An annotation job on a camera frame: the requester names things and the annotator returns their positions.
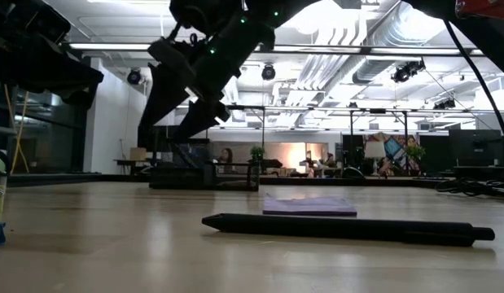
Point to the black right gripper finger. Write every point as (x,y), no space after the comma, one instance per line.
(162,97)
(202,118)

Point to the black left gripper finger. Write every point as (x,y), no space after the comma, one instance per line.
(84,97)
(40,65)

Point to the slim black pen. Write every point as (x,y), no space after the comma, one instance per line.
(181,154)

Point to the purple sticky note pad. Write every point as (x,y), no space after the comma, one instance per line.
(308,206)

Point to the black click pen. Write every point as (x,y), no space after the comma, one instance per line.
(337,228)

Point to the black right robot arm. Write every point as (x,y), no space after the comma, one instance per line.
(251,24)

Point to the black mesh desk organizer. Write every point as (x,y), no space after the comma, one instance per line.
(174,179)

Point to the black ceiling spotlight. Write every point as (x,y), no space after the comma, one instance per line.
(268,72)
(445,104)
(406,72)
(134,76)

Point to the person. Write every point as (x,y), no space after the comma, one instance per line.
(330,158)
(226,156)

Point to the cardboard box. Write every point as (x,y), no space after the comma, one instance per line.
(138,154)

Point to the small green potted plant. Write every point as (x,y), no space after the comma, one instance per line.
(415,152)
(257,152)

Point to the dark background table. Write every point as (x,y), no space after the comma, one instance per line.
(129,161)

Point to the white shade table lamp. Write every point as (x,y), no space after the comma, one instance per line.
(375,149)

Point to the dark monitor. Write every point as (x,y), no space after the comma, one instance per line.
(475,146)

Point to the black background rig frame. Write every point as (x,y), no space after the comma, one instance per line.
(263,130)

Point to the colourful wall art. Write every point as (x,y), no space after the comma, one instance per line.
(396,148)

